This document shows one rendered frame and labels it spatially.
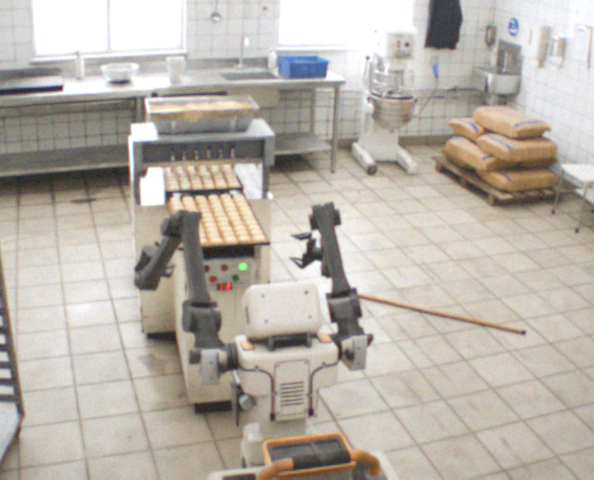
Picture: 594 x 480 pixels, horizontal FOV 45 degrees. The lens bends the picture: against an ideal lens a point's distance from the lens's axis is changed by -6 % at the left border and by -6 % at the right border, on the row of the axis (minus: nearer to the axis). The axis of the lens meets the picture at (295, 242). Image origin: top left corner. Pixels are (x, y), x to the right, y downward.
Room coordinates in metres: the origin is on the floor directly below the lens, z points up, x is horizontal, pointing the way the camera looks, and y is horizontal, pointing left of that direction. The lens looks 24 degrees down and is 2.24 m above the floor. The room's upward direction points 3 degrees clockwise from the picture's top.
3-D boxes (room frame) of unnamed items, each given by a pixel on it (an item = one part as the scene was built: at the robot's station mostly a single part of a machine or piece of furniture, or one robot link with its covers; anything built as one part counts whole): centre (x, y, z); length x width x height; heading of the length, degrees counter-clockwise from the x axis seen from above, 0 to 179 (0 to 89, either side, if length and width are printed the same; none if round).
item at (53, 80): (6.07, 2.32, 0.93); 0.60 x 0.40 x 0.01; 111
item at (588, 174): (5.78, -2.46, 0.23); 0.45 x 0.45 x 0.46; 12
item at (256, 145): (3.80, 0.51, 1.01); 0.72 x 0.33 x 0.34; 104
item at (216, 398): (3.31, 0.39, 0.45); 0.70 x 0.34 x 0.90; 14
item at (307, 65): (6.92, 0.00, 0.95); 0.40 x 0.30 x 0.14; 113
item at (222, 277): (2.96, 0.30, 0.77); 0.24 x 0.04 x 0.14; 104
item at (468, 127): (6.89, -1.80, 0.47); 0.72 x 0.42 x 0.17; 110
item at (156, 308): (4.26, 0.63, 0.42); 1.28 x 0.72 x 0.84; 14
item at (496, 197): (6.64, -1.87, 0.06); 1.20 x 0.80 x 0.11; 22
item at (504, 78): (7.54, -2.00, 0.93); 0.99 x 0.38 x 1.09; 20
